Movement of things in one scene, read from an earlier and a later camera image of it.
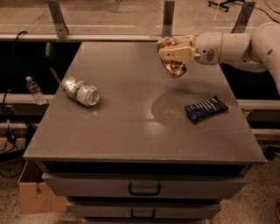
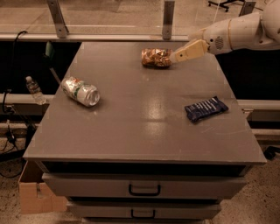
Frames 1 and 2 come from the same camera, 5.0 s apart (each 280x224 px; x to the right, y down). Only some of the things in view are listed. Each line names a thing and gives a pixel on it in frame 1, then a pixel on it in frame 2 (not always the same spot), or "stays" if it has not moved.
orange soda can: (174, 68) → (157, 58)
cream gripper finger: (184, 54) stays
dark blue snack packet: (210, 107) stays
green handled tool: (48, 59) stays
